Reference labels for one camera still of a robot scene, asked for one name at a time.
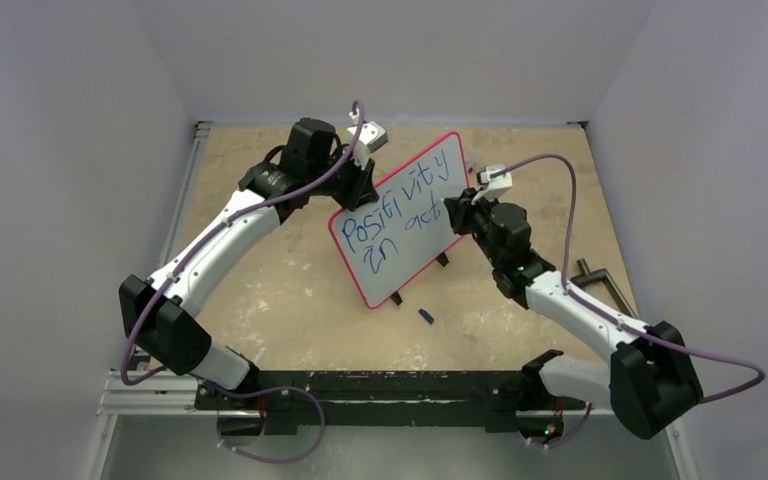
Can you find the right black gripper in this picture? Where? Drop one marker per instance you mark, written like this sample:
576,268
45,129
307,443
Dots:
459,210

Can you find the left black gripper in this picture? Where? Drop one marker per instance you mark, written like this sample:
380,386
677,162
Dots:
362,191

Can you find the red framed whiteboard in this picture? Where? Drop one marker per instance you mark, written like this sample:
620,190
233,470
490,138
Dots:
387,243

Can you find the blue marker cap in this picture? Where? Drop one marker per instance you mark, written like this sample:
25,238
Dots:
426,316

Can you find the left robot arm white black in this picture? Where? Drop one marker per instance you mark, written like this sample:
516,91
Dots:
160,312

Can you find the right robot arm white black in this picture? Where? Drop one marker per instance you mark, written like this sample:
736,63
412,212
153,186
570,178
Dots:
645,375

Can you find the black board foot clip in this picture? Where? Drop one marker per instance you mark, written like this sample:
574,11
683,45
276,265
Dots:
396,299
442,259

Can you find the dark metal clamp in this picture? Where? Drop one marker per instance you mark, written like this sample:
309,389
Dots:
588,277

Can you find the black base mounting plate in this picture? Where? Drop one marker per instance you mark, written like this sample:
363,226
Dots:
495,401

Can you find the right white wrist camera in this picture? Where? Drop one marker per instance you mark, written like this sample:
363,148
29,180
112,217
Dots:
493,182

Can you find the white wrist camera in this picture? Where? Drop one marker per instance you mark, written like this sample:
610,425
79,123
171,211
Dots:
372,137
493,182

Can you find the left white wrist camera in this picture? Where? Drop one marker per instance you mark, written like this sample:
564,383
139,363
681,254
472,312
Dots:
372,137

